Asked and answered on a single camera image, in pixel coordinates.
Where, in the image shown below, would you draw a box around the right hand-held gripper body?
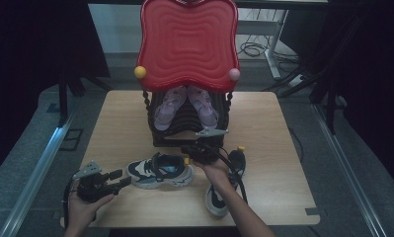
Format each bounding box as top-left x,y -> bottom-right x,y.
195,127 -> 230,166

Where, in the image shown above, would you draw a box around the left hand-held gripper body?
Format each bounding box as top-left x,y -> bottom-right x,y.
72,160 -> 116,204

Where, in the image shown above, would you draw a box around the navy and white sneaker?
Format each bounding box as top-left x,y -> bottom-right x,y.
125,151 -> 196,191
203,145 -> 248,218

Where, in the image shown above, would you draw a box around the purple sneaker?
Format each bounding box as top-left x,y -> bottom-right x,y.
187,85 -> 220,130
152,85 -> 189,132

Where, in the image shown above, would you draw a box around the red and black shoe rack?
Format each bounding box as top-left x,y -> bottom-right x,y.
133,0 -> 242,149

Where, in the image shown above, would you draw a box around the person's right hand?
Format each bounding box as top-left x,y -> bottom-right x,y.
193,158 -> 234,192

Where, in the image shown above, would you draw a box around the person's left hand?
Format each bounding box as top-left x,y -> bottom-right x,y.
67,192 -> 116,229

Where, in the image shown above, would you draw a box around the black floor tape marks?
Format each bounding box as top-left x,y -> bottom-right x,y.
59,127 -> 85,153

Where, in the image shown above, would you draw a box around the black stand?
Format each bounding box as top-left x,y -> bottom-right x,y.
56,69 -> 114,128
263,63 -> 338,135

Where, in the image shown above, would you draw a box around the white power strip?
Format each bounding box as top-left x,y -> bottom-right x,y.
287,74 -> 308,88

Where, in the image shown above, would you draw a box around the black tape strip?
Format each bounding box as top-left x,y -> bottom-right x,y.
304,206 -> 321,217

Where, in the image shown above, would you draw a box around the black curtain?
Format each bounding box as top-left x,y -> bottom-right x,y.
278,0 -> 394,198
0,0 -> 111,181

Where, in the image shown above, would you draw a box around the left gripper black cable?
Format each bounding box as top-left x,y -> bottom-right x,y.
62,178 -> 80,229

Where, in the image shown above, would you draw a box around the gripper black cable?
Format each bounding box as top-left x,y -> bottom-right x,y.
203,143 -> 249,205
62,178 -> 80,229

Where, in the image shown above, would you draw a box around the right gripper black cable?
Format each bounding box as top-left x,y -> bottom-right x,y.
203,143 -> 249,205

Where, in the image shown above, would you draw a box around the aluminium rail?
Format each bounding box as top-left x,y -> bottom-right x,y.
310,103 -> 388,237
0,113 -> 76,237

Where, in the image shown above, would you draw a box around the coiled black cable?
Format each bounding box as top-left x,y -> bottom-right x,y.
238,40 -> 269,59

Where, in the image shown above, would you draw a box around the white desk frame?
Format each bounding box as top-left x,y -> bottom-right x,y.
236,9 -> 289,81

